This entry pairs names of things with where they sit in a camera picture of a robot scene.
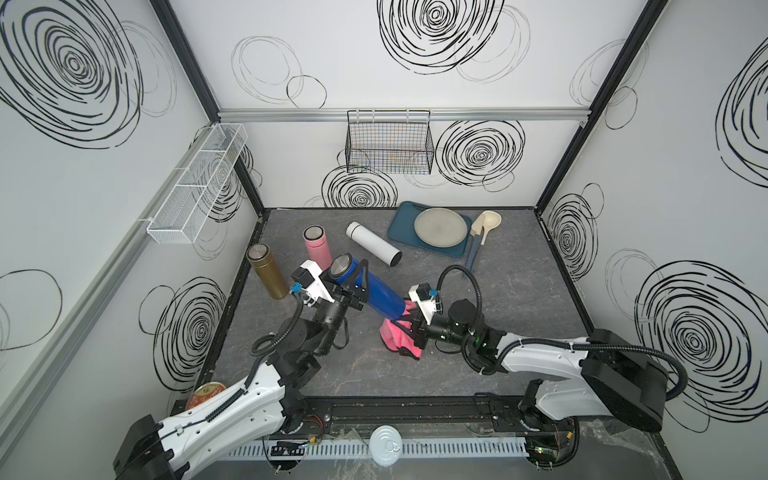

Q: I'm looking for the black wire basket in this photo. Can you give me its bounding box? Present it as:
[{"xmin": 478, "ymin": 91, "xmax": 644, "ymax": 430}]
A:
[{"xmin": 344, "ymin": 109, "xmax": 436, "ymax": 175}]

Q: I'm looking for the pink thermos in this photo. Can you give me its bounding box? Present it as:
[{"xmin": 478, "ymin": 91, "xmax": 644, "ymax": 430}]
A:
[{"xmin": 302, "ymin": 225, "xmax": 333, "ymax": 270}]

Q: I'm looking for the white round can lid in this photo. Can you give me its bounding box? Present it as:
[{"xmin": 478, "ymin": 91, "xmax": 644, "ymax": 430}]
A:
[{"xmin": 368, "ymin": 425, "xmax": 403, "ymax": 467}]

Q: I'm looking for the gold thermos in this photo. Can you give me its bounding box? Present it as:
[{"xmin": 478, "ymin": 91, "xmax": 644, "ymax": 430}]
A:
[{"xmin": 246, "ymin": 243, "xmax": 289, "ymax": 300}]

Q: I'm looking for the red gold round tin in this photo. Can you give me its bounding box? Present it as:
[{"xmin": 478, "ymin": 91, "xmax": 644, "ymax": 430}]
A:
[{"xmin": 184, "ymin": 381, "xmax": 227, "ymax": 411}]

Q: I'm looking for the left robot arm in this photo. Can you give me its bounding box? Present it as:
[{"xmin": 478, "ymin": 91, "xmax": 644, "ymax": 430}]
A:
[{"xmin": 113, "ymin": 254, "xmax": 370, "ymax": 479}]

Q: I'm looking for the teal tray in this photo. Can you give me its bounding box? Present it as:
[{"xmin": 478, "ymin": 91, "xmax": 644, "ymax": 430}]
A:
[{"xmin": 387, "ymin": 201, "xmax": 472, "ymax": 258}]

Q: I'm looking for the white thermos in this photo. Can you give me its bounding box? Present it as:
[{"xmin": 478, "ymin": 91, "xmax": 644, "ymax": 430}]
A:
[{"xmin": 345, "ymin": 221, "xmax": 402, "ymax": 267}]

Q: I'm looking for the white mesh shelf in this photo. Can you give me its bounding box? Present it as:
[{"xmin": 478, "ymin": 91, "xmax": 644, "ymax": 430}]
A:
[{"xmin": 146, "ymin": 123, "xmax": 247, "ymax": 245}]

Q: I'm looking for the white slotted cable duct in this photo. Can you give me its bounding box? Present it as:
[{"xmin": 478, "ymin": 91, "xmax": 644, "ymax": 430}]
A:
[{"xmin": 223, "ymin": 437, "xmax": 529, "ymax": 462}]

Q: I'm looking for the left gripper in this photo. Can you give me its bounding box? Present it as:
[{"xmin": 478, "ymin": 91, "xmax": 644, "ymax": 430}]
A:
[{"xmin": 309, "ymin": 258, "xmax": 365, "ymax": 360}]

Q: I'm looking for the pink cloth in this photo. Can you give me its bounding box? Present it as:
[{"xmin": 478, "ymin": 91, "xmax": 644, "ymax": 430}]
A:
[{"xmin": 379, "ymin": 300, "xmax": 422, "ymax": 361}]

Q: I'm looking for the grey round plate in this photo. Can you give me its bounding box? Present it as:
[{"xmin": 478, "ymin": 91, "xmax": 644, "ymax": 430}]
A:
[{"xmin": 413, "ymin": 208, "xmax": 468, "ymax": 248}]

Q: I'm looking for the beige ladle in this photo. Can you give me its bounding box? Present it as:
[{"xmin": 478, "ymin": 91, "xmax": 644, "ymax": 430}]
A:
[{"xmin": 480, "ymin": 210, "xmax": 502, "ymax": 246}]

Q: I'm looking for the blue thermos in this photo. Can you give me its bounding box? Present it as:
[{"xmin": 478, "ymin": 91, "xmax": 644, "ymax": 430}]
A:
[{"xmin": 329, "ymin": 253, "xmax": 406, "ymax": 320}]

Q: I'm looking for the blue handled utensil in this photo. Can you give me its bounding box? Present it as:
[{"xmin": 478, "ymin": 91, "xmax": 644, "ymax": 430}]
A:
[{"xmin": 464, "ymin": 213, "xmax": 485, "ymax": 270}]

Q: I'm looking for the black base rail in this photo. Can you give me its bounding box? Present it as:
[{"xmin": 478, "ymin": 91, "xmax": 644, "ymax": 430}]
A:
[{"xmin": 263, "ymin": 392, "xmax": 577, "ymax": 439}]

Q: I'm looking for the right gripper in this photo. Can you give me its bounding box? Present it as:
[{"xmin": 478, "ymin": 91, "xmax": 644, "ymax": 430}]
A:
[{"xmin": 392, "ymin": 307, "xmax": 475, "ymax": 351}]

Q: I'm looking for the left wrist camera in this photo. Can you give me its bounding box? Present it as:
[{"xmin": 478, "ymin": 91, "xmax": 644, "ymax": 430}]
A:
[{"xmin": 290, "ymin": 260, "xmax": 336, "ymax": 307}]

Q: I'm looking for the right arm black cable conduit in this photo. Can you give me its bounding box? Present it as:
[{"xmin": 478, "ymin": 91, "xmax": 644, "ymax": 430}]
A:
[{"xmin": 434, "ymin": 264, "xmax": 689, "ymax": 402}]

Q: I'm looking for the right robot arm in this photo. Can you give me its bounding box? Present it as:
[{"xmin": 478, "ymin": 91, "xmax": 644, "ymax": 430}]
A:
[{"xmin": 380, "ymin": 299, "xmax": 678, "ymax": 433}]

